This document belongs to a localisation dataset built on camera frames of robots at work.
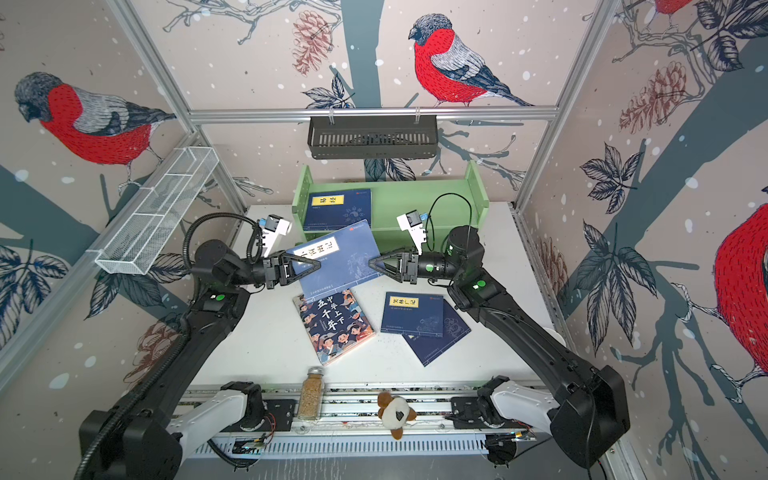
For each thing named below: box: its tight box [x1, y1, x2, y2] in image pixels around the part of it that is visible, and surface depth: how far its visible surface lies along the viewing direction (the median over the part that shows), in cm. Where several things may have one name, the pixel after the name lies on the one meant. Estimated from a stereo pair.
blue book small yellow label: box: [304, 189, 372, 231], surface depth 83 cm
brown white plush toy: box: [377, 391, 417, 441], surface depth 73 cm
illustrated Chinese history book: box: [292, 288, 376, 366], surface depth 88 cm
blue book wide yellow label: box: [287, 219, 384, 301], surface depth 62 cm
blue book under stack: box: [380, 292, 444, 338], surface depth 91 cm
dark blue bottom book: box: [402, 299, 472, 367], surface depth 87 cm
